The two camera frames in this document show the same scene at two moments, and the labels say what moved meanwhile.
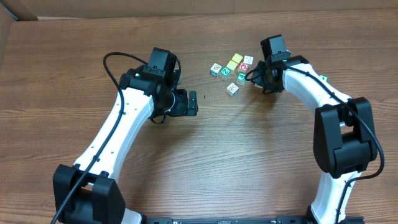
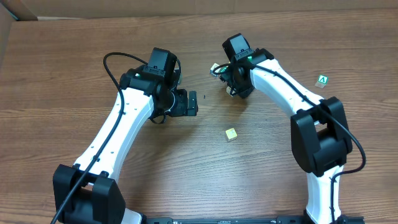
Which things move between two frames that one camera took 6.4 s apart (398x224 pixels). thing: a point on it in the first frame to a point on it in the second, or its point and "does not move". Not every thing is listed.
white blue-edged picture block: x=215 y=70 does not move
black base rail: x=239 y=219 does not move
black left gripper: x=191 y=103 does not move
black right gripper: x=259 y=80 to x=224 y=77
